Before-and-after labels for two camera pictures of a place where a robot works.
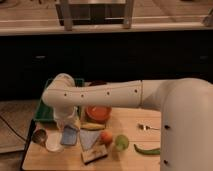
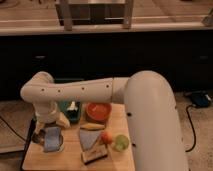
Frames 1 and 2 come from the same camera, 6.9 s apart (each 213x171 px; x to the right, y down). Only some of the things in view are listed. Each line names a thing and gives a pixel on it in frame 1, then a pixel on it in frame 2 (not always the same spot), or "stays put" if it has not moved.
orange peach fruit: x=106 y=137 stays put
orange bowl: x=98 y=113 stays put
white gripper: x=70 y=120 -> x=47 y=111
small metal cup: x=40 y=136 stays put
